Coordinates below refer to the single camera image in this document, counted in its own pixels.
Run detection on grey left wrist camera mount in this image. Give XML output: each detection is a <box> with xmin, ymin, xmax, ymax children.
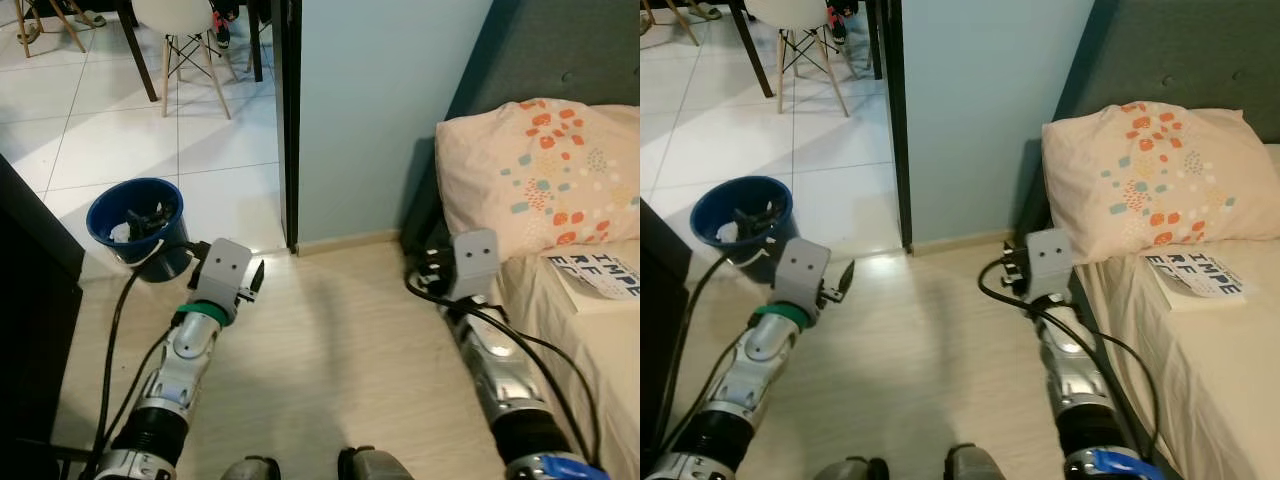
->
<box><xmin>772</xmin><ymin>236</ymin><xmax>834</xmax><ymax>324</ymax></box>
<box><xmin>189</xmin><ymin>237</ymin><xmax>254</xmax><ymax>322</ymax></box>

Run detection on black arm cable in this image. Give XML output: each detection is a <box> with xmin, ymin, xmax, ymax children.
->
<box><xmin>654</xmin><ymin>249</ymin><xmax>793</xmax><ymax>463</ymax></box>
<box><xmin>977</xmin><ymin>254</ymin><xmax>1163</xmax><ymax>463</ymax></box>
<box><xmin>404</xmin><ymin>264</ymin><xmax>604</xmax><ymax>467</ymax></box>
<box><xmin>88</xmin><ymin>244</ymin><xmax>217</xmax><ymax>477</ymax></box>

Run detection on tall black cabinet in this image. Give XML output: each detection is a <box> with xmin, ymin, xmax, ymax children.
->
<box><xmin>0</xmin><ymin>154</ymin><xmax>87</xmax><ymax>480</ymax></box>
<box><xmin>640</xmin><ymin>194</ymin><xmax>693</xmax><ymax>473</ymax></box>

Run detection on blue tape strip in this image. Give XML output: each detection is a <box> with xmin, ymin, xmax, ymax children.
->
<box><xmin>534</xmin><ymin>454</ymin><xmax>612</xmax><ymax>480</ymax></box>
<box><xmin>1089</xmin><ymin>447</ymin><xmax>1153</xmax><ymax>478</ymax></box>

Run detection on pink pillow coloured patches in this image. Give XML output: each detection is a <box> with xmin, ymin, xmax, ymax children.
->
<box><xmin>1041</xmin><ymin>99</ymin><xmax>1270</xmax><ymax>267</ymax></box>
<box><xmin>434</xmin><ymin>96</ymin><xmax>641</xmax><ymax>264</ymax></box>

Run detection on white book blue letters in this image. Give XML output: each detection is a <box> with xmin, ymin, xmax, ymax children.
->
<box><xmin>544</xmin><ymin>249</ymin><xmax>641</xmax><ymax>317</ymax></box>
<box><xmin>1144</xmin><ymin>251</ymin><xmax>1252</xmax><ymax>312</ymax></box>

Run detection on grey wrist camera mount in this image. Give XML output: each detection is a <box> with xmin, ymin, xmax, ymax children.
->
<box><xmin>1024</xmin><ymin>227</ymin><xmax>1076</xmax><ymax>302</ymax></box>
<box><xmin>772</xmin><ymin>236</ymin><xmax>834</xmax><ymax>324</ymax></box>
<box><xmin>189</xmin><ymin>237</ymin><xmax>254</xmax><ymax>322</ymax></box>
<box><xmin>446</xmin><ymin>228</ymin><xmax>501</xmax><ymax>302</ymax></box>

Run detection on grey right robot leg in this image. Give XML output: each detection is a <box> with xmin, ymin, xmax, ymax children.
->
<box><xmin>337</xmin><ymin>445</ymin><xmax>417</xmax><ymax>480</ymax></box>
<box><xmin>944</xmin><ymin>443</ymin><xmax>1012</xmax><ymax>480</ymax></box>

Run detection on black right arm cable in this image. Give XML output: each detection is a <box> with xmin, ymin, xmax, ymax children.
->
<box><xmin>977</xmin><ymin>254</ymin><xmax>1163</xmax><ymax>463</ymax></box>
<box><xmin>404</xmin><ymin>264</ymin><xmax>604</xmax><ymax>467</ymax></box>

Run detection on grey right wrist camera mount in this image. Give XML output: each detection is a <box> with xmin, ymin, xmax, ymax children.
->
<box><xmin>1024</xmin><ymin>227</ymin><xmax>1076</xmax><ymax>302</ymax></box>
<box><xmin>446</xmin><ymin>228</ymin><xmax>501</xmax><ymax>302</ymax></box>

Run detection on blue plastic bucket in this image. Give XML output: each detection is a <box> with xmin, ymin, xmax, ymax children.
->
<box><xmin>689</xmin><ymin>175</ymin><xmax>797</xmax><ymax>282</ymax></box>
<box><xmin>85</xmin><ymin>176</ymin><xmax>192</xmax><ymax>284</ymax></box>

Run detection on beige mattress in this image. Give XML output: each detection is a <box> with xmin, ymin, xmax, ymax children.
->
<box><xmin>489</xmin><ymin>234</ymin><xmax>641</xmax><ymax>480</ymax></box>
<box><xmin>1074</xmin><ymin>143</ymin><xmax>1280</xmax><ymax>480</ymax></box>

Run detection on white chair wooden legs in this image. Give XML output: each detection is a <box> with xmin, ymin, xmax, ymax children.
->
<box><xmin>744</xmin><ymin>0</ymin><xmax>852</xmax><ymax>120</ymax></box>
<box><xmin>129</xmin><ymin>0</ymin><xmax>234</xmax><ymax>122</ymax></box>

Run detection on light wood chair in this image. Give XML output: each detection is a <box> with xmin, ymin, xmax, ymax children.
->
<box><xmin>14</xmin><ymin>0</ymin><xmax>107</xmax><ymax>60</ymax></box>
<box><xmin>640</xmin><ymin>0</ymin><xmax>723</xmax><ymax>50</ymax></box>

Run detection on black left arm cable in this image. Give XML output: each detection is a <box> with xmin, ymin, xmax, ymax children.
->
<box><xmin>654</xmin><ymin>249</ymin><xmax>793</xmax><ymax>463</ymax></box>
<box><xmin>88</xmin><ymin>244</ymin><xmax>217</xmax><ymax>477</ymax></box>

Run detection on black plastic trash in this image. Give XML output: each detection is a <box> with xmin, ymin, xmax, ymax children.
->
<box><xmin>734</xmin><ymin>199</ymin><xmax>783</xmax><ymax>242</ymax></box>
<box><xmin>124</xmin><ymin>199</ymin><xmax>178</xmax><ymax>242</ymax></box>

